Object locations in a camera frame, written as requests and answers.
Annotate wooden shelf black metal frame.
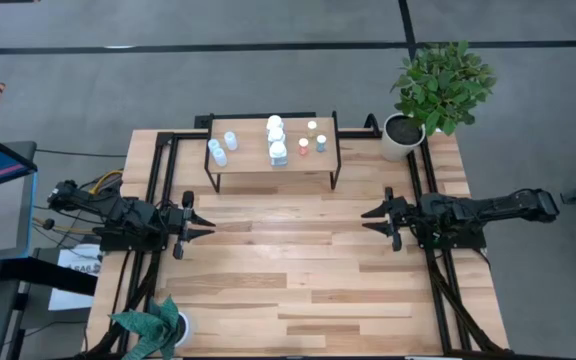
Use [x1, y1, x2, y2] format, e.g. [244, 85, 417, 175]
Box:
[203, 110, 343, 194]

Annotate small white plant pot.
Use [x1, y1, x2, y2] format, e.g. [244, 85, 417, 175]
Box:
[175, 310, 195, 349]

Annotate green leafy plant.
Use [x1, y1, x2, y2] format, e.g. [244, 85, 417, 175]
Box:
[390, 40, 498, 137]

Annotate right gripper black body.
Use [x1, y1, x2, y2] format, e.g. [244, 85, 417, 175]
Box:
[385, 187, 422, 253]

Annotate black flat bar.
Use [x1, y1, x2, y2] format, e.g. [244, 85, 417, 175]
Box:
[0, 255, 99, 297]

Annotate large white plant pot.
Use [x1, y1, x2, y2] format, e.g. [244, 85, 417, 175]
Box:
[381, 112, 427, 163]

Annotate black metal table frame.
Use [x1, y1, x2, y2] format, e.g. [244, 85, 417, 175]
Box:
[85, 112, 517, 360]

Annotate white paper sheet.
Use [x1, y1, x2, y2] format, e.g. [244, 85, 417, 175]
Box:
[47, 243, 103, 312]

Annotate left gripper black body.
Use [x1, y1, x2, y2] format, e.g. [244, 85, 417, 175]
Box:
[165, 190, 196, 260]

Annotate yellow cable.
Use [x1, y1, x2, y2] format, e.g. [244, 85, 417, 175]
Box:
[89, 169, 125, 195]

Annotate black floor cable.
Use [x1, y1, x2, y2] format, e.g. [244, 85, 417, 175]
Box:
[35, 147, 128, 158]

